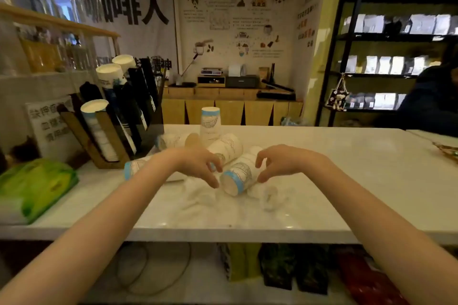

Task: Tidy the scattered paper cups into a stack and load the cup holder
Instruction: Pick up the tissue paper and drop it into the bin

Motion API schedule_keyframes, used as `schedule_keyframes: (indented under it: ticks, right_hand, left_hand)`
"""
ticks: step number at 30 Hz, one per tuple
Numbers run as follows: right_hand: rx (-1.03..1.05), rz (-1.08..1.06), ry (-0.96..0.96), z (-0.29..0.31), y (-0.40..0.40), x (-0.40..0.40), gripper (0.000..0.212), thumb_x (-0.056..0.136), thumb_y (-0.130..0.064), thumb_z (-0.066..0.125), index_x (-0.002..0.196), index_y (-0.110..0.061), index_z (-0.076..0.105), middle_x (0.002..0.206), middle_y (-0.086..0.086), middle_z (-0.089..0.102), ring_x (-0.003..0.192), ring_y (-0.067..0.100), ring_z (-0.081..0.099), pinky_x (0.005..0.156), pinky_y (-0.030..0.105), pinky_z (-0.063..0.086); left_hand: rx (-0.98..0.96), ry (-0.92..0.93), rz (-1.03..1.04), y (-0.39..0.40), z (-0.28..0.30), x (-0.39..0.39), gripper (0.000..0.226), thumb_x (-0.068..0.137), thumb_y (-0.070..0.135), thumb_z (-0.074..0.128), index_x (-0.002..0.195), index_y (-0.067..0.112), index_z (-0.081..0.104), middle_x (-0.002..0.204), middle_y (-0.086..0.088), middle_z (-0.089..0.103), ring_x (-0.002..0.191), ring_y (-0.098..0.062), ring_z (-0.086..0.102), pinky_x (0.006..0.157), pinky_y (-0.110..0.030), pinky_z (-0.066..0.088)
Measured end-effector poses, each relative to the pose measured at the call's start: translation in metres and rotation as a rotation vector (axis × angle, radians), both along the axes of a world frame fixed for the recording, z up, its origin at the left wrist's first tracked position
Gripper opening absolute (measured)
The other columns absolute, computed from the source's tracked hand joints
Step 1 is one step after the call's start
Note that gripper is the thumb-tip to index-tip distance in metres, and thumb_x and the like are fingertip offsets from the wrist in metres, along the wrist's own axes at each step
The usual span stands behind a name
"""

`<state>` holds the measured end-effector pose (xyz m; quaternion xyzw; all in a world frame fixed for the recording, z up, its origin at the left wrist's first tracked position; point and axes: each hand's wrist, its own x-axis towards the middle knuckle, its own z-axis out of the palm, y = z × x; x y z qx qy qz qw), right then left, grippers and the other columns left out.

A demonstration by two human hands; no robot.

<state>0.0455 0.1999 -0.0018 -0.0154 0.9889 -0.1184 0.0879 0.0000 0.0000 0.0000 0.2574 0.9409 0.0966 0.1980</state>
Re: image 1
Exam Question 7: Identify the person's right hand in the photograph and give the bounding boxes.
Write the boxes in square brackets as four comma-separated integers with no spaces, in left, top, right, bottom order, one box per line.
[254,143,322,184]

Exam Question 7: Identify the person's left hand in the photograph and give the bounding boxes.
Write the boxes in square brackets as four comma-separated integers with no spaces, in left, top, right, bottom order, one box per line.
[163,146,223,189]

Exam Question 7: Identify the white paper cup blue band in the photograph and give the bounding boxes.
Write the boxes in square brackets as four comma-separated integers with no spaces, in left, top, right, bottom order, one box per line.
[199,106,222,146]
[219,145,265,197]
[124,156,187,183]
[156,132,202,152]
[207,133,244,166]

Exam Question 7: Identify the black wooden cup dispenser rack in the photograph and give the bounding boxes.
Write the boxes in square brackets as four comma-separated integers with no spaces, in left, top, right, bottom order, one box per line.
[57,57,166,170]

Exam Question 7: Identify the stack of white paper cups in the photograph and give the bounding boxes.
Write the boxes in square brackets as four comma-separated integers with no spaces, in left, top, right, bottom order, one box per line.
[80,99,121,163]

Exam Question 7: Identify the person's left forearm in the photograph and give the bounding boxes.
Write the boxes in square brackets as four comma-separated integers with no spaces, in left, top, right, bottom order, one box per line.
[0,149,172,305]

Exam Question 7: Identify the person's right forearm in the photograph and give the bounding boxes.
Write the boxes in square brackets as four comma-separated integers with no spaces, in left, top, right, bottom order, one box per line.
[314,152,458,305]

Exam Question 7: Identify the wooden counter cabinet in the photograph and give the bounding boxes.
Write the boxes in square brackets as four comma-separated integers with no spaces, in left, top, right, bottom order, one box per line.
[161,85,305,127]

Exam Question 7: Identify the black sealing machine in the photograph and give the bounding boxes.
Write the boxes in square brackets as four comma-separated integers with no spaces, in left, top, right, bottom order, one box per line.
[256,79,297,101]

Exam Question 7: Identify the patterned hanging bag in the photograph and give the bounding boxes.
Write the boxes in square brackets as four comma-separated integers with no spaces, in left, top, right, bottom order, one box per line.
[324,73,351,112]

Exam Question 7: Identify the small wooden box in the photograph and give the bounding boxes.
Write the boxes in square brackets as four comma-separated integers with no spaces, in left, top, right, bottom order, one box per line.
[197,75,227,88]

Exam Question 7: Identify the white desk lamp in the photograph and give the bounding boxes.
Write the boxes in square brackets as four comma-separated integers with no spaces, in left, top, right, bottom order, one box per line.
[175,52,199,87]

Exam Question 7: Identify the black printer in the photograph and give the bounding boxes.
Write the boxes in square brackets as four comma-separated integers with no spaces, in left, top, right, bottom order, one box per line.
[225,75,260,89]

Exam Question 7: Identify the dark packet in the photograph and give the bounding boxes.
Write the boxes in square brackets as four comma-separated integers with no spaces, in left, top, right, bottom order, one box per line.
[258,243,298,291]
[295,244,332,295]

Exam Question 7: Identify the row of white packets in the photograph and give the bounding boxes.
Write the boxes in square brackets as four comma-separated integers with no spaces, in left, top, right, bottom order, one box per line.
[342,13,458,36]
[345,92,408,111]
[345,54,443,76]

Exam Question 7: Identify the yellow green box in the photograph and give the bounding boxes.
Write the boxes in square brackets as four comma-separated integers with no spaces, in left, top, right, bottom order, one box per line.
[218,243,264,282]

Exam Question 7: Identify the white banner black characters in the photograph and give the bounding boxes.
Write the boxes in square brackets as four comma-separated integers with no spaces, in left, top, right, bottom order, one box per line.
[64,0,178,73]

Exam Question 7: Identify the white illustrated poster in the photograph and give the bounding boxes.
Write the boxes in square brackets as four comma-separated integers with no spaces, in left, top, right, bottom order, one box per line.
[172,0,312,84]

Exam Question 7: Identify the red packet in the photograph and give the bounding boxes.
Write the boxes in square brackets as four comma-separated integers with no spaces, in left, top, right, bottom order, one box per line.
[334,245,408,305]

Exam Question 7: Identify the white notice sign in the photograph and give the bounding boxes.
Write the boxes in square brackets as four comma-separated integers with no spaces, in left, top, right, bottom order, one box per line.
[25,95,85,163]

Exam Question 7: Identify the green tissue pack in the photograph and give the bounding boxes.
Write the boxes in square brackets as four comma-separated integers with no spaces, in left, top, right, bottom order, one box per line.
[0,158,79,226]

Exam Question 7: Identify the gold patterned wrapper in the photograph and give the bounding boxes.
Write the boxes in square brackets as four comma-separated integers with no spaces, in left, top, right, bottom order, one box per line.
[431,141,458,164]

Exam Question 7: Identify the yellow container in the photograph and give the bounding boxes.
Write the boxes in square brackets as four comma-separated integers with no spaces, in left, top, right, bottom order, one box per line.
[20,38,62,73]

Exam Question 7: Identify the wooden shelf board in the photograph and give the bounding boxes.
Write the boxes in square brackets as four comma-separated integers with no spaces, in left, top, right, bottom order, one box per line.
[0,2,121,39]

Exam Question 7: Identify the black wire rack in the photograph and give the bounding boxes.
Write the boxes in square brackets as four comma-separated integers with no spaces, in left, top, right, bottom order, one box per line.
[150,55,167,80]

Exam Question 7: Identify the wall poster red characters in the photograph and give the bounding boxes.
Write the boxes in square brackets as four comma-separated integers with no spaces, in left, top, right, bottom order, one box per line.
[295,0,323,51]

